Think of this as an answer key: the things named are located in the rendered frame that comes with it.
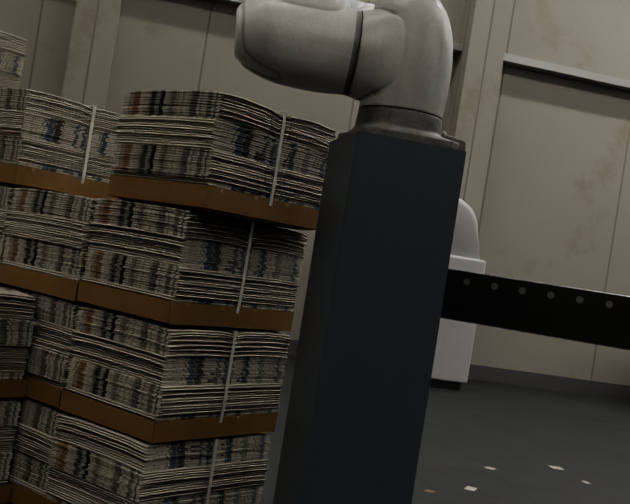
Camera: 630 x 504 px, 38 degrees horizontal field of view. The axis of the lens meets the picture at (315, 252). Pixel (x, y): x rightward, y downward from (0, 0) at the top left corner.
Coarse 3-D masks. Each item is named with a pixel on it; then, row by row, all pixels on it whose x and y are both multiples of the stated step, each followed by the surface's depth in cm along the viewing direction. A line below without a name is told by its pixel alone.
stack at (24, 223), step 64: (0, 192) 215; (0, 256) 212; (64, 256) 198; (128, 256) 187; (192, 256) 180; (256, 256) 195; (64, 320) 197; (128, 320) 185; (64, 384) 195; (128, 384) 183; (192, 384) 185; (256, 384) 199; (64, 448) 191; (128, 448) 180; (192, 448) 187; (256, 448) 202
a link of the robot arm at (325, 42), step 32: (256, 0) 160; (288, 0) 160; (320, 0) 160; (256, 32) 159; (288, 32) 158; (320, 32) 158; (352, 32) 159; (256, 64) 162; (288, 64) 160; (320, 64) 160; (352, 64) 160
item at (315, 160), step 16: (304, 128) 196; (320, 128) 200; (288, 144) 193; (304, 144) 197; (320, 144) 201; (288, 160) 193; (304, 160) 198; (320, 160) 201; (288, 176) 193; (304, 176) 197; (320, 176) 202; (288, 192) 193; (304, 192) 197; (320, 192) 202; (272, 224) 196; (288, 224) 196
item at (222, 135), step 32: (128, 96) 192; (160, 96) 186; (192, 96) 180; (224, 96) 176; (128, 128) 190; (160, 128) 184; (192, 128) 178; (224, 128) 177; (256, 128) 184; (128, 160) 189; (160, 160) 184; (192, 160) 178; (224, 160) 177; (256, 160) 185; (256, 192) 186
